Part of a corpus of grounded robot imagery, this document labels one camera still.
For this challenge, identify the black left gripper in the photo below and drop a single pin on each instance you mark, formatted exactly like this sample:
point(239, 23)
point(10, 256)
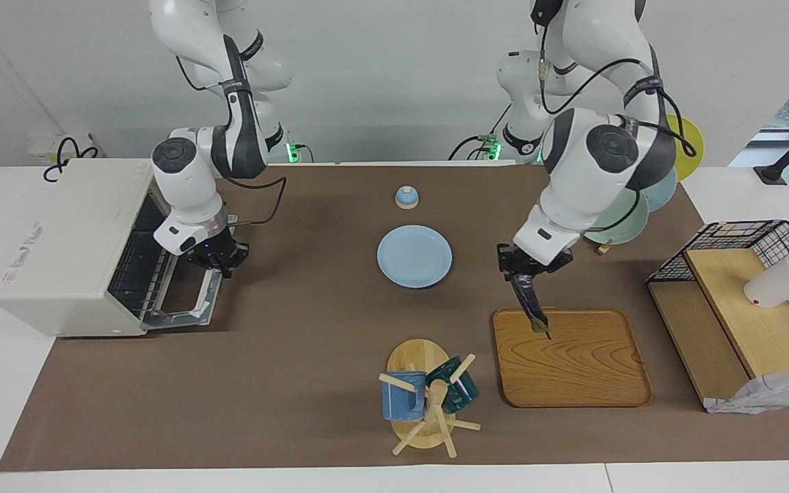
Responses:
point(528, 263)

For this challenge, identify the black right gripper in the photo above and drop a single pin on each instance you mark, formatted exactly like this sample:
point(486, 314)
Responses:
point(220, 250)

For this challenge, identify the glass oven door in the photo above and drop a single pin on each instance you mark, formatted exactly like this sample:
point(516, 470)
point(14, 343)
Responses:
point(213, 294)

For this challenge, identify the dark purple eggplant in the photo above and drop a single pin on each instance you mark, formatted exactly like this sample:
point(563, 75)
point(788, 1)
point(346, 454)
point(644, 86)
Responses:
point(528, 305)

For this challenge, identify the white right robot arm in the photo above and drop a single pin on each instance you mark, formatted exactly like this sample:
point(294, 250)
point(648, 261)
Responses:
point(189, 178)

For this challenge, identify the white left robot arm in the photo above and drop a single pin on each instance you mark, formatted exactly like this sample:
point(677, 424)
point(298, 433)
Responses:
point(593, 171)

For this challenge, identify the cream toaster oven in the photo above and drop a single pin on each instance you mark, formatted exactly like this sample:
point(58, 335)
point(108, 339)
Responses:
point(66, 246)

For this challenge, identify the wooden plate rack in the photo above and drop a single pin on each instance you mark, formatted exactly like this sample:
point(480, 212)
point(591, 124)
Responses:
point(605, 248)

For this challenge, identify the brown table mat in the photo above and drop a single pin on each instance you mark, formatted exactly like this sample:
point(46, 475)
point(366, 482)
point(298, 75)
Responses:
point(285, 342)

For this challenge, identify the wooden serving tray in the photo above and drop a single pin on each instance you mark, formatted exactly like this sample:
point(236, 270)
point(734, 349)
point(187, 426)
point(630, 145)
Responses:
point(572, 370)

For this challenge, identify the pale green plate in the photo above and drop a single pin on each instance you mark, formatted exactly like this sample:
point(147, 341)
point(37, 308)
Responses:
point(624, 219)

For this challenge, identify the dark green ceramic mug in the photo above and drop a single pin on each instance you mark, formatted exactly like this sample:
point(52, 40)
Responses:
point(463, 394)

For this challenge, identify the wooden mug tree stand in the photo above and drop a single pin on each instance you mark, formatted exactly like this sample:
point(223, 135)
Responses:
point(416, 356)

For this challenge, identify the light blue racked plate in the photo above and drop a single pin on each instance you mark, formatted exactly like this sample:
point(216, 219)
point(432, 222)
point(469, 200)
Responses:
point(665, 195)

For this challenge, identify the blue ceramic mug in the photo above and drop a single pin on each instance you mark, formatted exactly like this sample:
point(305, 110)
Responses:
point(400, 400)

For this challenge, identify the white socket box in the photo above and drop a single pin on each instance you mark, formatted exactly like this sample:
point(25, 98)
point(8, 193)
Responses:
point(42, 150)

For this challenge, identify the yellow plate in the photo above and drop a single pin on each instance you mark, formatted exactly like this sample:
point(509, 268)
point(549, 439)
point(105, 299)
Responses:
point(692, 133)

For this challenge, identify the wooden shelf box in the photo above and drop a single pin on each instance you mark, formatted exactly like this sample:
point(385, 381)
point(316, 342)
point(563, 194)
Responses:
point(764, 335)

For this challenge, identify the white cup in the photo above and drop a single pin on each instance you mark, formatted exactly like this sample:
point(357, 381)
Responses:
point(774, 284)

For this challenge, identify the grey marbled cloth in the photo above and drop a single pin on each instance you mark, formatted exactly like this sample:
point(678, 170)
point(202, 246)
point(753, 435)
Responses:
point(764, 394)

